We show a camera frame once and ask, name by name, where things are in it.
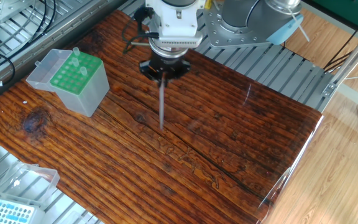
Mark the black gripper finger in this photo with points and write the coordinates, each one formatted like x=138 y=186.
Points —
x=182 y=70
x=151 y=71

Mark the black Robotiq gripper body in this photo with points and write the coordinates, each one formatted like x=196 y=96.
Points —
x=168 y=62

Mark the clear large pipette tip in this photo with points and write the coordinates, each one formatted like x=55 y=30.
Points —
x=162 y=105

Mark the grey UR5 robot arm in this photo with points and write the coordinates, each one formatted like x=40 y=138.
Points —
x=176 y=25

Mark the clear pipette tip in holder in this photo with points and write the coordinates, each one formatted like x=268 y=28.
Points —
x=83 y=71
x=75 y=62
x=76 y=52

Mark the green-topped large tip holder box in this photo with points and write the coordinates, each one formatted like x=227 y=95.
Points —
x=82 y=96

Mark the small pipette tip box, clear lid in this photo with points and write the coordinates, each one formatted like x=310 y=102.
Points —
x=5 y=214

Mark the yellow plastic clip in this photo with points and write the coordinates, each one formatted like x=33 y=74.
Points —
x=208 y=4

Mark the brown wooden board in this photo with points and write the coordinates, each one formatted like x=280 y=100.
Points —
x=120 y=193

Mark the silver perforated metal plate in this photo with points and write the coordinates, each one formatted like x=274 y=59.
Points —
x=5 y=7

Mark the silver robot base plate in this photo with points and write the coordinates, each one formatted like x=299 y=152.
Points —
x=225 y=35

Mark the aluminium frame post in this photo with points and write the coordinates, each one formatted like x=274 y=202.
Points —
x=353 y=57

